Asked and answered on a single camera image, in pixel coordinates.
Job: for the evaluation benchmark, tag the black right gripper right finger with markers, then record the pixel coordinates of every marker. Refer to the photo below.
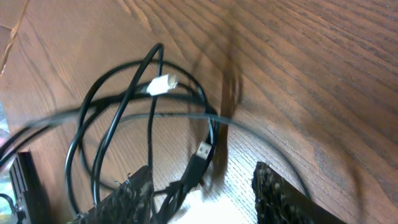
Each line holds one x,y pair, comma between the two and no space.
277,201

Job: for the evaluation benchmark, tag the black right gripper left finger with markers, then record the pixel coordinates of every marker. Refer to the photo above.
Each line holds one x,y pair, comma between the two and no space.
129,203

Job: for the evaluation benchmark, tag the cardboard box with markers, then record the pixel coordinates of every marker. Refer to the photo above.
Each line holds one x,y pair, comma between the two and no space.
12,13

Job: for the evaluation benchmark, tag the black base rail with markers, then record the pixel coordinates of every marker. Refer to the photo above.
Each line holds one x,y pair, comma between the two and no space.
22,197

